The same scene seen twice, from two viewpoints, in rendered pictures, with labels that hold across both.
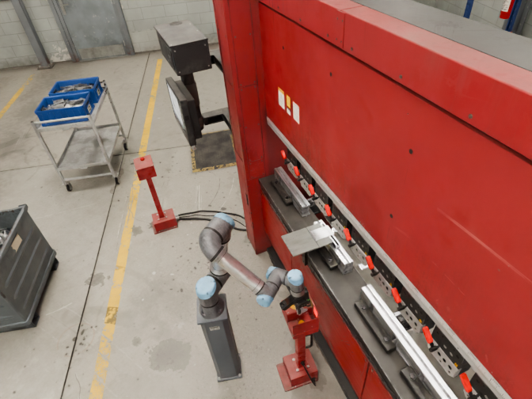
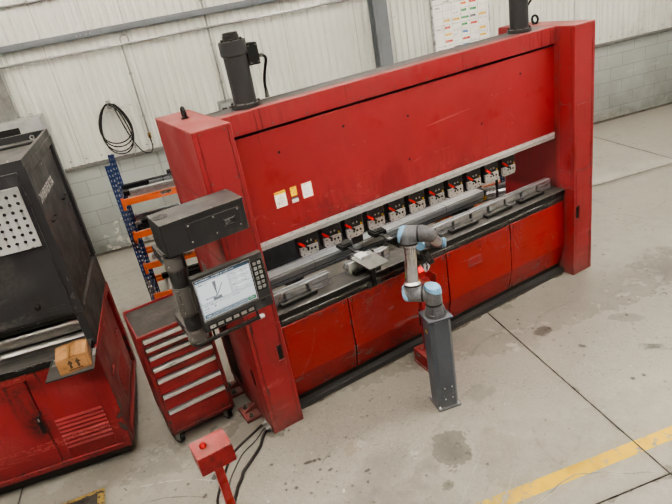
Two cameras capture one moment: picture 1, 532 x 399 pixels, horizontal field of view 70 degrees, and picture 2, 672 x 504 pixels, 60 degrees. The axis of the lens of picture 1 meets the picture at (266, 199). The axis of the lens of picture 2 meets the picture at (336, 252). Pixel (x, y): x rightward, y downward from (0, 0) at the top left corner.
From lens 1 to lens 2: 438 cm
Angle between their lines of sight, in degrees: 79
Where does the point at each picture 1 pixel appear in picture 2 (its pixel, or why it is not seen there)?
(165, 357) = (455, 450)
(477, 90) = (425, 68)
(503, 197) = (443, 95)
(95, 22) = not seen: outside the picture
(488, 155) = (434, 86)
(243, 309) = (380, 409)
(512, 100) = (435, 63)
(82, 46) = not seen: outside the picture
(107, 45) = not seen: outside the picture
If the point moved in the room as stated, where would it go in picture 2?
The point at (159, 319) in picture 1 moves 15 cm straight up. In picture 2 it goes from (413, 475) to (410, 458)
